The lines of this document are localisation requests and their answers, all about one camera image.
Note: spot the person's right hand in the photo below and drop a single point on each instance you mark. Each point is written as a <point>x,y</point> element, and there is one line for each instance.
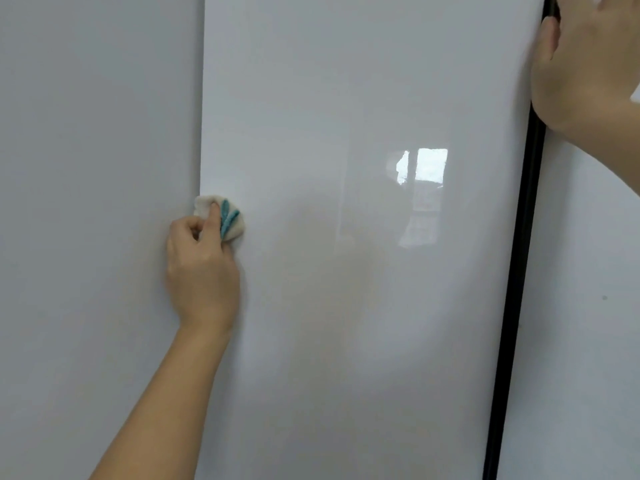
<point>585,69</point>

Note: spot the person's left forearm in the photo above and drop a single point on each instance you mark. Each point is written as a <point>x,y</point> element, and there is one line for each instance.
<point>160,414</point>

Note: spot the person's left hand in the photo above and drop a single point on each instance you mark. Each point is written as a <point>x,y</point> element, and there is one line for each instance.
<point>202,279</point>

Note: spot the person's right forearm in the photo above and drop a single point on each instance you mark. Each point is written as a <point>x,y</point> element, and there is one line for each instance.
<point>615,144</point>

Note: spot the beige cloth with teal edge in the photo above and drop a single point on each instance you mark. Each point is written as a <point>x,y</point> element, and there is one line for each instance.
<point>235,222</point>

